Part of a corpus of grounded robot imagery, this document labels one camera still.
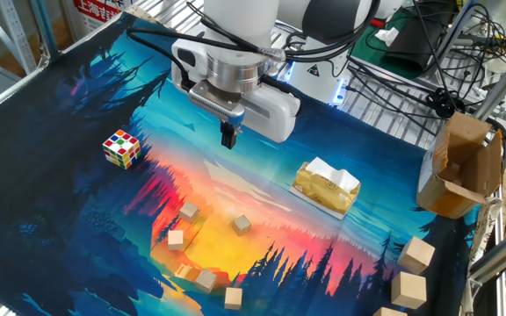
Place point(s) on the Rubik's cube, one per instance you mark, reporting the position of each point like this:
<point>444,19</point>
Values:
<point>122,149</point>

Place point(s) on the black pouch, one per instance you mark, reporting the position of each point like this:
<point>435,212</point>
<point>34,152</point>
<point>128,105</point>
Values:
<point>415,44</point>

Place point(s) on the green cloth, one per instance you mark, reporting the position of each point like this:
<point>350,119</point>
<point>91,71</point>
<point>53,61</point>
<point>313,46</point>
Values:
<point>367,52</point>

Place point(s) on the aluminium frame bar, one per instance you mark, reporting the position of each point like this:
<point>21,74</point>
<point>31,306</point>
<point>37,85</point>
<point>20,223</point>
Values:
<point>503,256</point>
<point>505,81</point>

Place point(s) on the small pale wooden piece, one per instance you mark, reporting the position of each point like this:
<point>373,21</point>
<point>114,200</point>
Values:
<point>183,271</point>

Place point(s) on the brown cardboard box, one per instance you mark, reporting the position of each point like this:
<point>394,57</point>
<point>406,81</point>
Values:
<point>455,175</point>

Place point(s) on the colourful landscape print mat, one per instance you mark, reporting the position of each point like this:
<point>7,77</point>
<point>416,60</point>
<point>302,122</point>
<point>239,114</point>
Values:
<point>81,197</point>

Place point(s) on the gold tissue pack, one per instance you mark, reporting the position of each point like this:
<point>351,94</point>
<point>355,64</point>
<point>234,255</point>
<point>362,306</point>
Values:
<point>323,191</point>

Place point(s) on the large wooden cube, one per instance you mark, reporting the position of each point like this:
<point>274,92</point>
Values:
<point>415,256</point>
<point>388,312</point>
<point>408,290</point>

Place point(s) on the small wooden cube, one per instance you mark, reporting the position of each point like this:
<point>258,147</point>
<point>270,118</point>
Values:
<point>188,213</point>
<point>205,281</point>
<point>233,299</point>
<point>175,240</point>
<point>241,225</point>

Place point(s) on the silver gripper-mounted camera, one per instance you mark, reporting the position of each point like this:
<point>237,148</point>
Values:
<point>213,103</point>

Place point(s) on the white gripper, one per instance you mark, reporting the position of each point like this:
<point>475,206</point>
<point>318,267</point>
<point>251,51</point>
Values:
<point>275,114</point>

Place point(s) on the white sign red lettering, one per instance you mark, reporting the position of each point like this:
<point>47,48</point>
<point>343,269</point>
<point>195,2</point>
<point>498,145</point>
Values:
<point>97,11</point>

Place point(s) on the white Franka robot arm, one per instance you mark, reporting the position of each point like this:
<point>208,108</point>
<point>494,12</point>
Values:
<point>240,26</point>

